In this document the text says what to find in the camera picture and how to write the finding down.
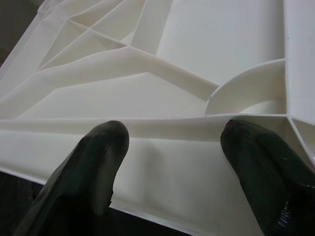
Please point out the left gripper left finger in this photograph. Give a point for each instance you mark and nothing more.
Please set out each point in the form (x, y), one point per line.
(78, 191)

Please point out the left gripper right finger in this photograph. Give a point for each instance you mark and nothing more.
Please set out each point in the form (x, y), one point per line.
(275, 184)

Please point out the white plastic table top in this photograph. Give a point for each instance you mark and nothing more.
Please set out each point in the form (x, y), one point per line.
(197, 37)

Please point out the black cloth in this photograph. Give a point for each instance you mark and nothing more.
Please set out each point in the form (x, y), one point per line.
(137, 226)

